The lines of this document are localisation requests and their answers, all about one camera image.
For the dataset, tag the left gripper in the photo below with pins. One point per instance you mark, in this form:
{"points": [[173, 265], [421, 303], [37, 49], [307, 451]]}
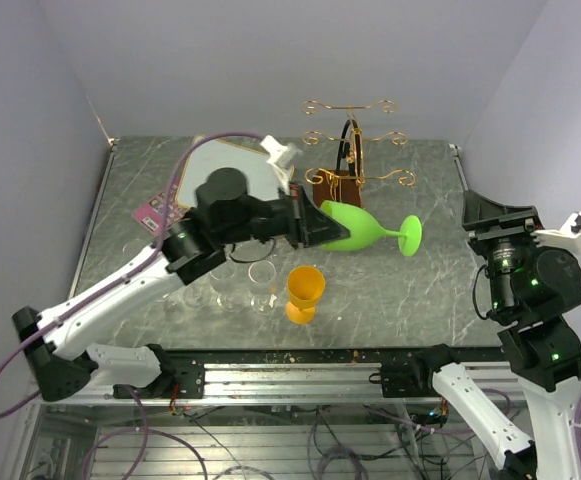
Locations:
{"points": [[307, 224]]}

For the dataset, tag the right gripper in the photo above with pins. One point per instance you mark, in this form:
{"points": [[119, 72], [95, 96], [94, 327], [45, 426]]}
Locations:
{"points": [[490, 220]]}

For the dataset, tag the green wine glass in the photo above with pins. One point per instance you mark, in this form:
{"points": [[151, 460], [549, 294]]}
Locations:
{"points": [[365, 230]]}

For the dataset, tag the orange wine glass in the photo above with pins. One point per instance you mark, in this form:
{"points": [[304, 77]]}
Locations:
{"points": [[305, 286]]}

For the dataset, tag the clear wine glass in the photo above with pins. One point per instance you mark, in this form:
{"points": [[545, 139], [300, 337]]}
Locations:
{"points": [[223, 281], [196, 296], [133, 248], [262, 277]]}

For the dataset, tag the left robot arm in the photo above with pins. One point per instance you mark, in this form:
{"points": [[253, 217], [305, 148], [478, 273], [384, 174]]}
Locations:
{"points": [[60, 343]]}

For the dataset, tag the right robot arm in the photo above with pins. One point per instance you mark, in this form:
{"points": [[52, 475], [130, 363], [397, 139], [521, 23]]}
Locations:
{"points": [[535, 278]]}

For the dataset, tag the gold framed whiteboard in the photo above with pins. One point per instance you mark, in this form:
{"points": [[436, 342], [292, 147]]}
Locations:
{"points": [[216, 154]]}

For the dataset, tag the pink card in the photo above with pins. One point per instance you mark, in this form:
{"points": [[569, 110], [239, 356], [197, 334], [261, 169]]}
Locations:
{"points": [[149, 215]]}

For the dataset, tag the gold wire glass rack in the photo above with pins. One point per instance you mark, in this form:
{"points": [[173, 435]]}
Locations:
{"points": [[345, 181]]}

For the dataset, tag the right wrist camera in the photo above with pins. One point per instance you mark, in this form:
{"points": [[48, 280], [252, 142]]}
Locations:
{"points": [[567, 237]]}

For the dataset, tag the aluminium rail frame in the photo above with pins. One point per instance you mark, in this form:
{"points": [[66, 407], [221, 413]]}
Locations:
{"points": [[225, 376]]}

